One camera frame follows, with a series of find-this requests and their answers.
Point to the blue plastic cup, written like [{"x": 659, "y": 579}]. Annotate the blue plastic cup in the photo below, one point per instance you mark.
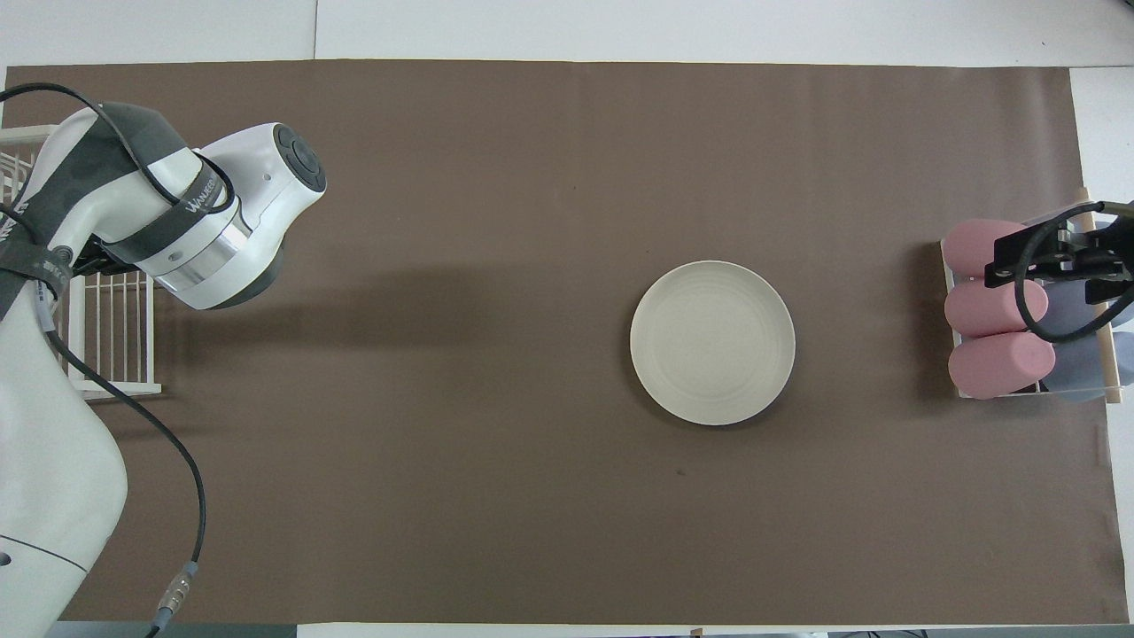
[{"x": 1076, "y": 372}]

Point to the brown table mat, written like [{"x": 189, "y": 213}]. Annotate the brown table mat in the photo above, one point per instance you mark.
[{"x": 443, "y": 443}]

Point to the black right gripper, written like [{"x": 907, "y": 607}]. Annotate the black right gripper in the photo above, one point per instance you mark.
[{"x": 1107, "y": 266}]

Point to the pink plastic cup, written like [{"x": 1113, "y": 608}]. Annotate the pink plastic cup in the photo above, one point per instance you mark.
[
  {"x": 983, "y": 310},
  {"x": 970, "y": 246},
  {"x": 997, "y": 365}
]

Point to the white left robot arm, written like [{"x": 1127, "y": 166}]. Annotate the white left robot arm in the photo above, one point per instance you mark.
[{"x": 53, "y": 461}]

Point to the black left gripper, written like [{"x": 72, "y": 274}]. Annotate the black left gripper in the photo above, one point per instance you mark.
[{"x": 99, "y": 261}]

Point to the cream round plate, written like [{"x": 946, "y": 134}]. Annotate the cream round plate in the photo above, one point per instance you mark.
[{"x": 709, "y": 346}]

